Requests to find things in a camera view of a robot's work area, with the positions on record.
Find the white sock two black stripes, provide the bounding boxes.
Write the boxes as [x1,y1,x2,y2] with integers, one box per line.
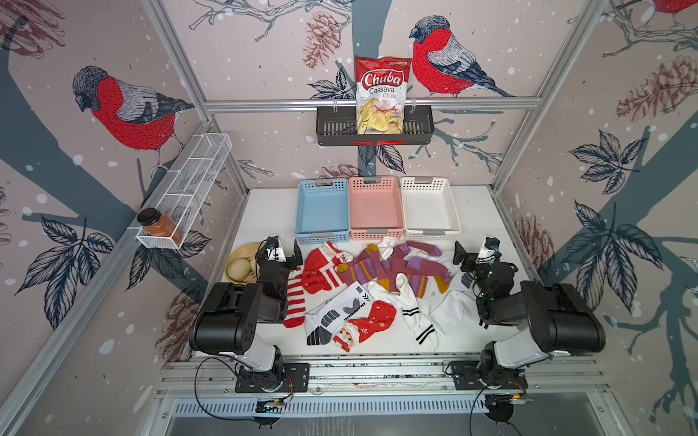
[396,274,439,352]

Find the purple yellow striped sock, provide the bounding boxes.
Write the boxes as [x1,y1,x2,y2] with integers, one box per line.
[336,243,432,299]

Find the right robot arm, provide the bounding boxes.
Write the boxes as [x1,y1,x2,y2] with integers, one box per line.
[447,237,606,392]

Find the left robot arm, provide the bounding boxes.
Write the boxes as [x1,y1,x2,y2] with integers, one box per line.
[189,236,303,392]

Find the blue plastic basket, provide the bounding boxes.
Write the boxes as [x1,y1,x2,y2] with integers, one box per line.
[294,178,351,245]

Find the white plastic basket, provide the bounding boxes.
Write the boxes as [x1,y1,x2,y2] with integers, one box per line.
[400,176,462,243]

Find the pink plastic basket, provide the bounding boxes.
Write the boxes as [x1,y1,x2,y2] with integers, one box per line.
[348,176,405,241]

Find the yellow bamboo steamer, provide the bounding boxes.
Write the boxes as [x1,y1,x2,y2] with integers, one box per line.
[224,243,260,284]

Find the red santa sock upper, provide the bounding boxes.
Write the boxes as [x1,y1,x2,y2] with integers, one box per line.
[301,242,354,294]

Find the red santa sock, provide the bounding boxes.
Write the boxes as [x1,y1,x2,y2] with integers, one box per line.
[301,242,354,294]
[333,301,396,352]

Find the red white striped sock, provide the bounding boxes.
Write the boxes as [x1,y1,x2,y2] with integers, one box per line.
[283,266,306,329]

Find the white black sport sock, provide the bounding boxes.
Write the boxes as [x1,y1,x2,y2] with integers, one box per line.
[304,282,374,346]

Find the small white ankle sock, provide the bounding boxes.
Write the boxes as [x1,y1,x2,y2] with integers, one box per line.
[366,281,405,310]

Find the crumpled white sock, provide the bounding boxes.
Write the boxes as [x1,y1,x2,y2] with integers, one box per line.
[376,236,399,260]

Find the red santa sock lower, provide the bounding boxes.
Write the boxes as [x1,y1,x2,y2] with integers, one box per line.
[333,301,396,352]

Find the orange spice jar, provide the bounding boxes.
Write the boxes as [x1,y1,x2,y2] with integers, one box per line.
[136,207,184,245]

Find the Chuba cassava chips bag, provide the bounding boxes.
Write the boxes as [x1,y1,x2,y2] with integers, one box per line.
[354,56,412,134]

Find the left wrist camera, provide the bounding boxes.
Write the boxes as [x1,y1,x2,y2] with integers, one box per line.
[265,235,286,263]

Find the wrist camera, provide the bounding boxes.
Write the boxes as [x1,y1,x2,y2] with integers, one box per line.
[265,235,286,263]
[477,236,501,263]

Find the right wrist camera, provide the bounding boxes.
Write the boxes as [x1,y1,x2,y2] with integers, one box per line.
[477,236,501,263]

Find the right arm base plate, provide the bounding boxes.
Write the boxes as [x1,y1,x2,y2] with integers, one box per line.
[445,361,528,391]

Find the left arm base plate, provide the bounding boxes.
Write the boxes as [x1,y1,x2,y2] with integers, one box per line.
[234,363,310,393]

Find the white wire wall shelf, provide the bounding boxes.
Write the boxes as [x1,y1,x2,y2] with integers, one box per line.
[136,133,232,250]

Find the black wall basket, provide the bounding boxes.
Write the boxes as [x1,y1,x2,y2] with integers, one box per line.
[316,105,434,146]

